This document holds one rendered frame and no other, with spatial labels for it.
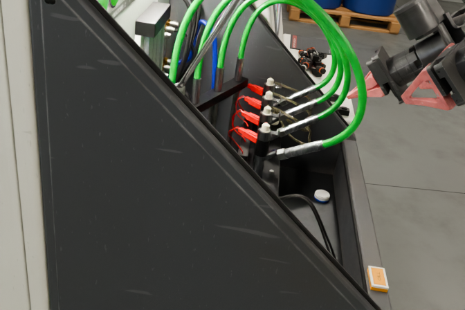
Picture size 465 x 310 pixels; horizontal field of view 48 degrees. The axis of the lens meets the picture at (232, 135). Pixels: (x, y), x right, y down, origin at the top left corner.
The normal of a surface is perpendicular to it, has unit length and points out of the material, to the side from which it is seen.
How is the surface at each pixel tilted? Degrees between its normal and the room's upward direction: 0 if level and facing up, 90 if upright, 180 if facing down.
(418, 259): 0
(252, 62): 90
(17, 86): 90
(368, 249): 0
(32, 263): 90
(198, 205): 90
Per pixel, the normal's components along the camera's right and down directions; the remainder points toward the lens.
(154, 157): -0.11, 0.48
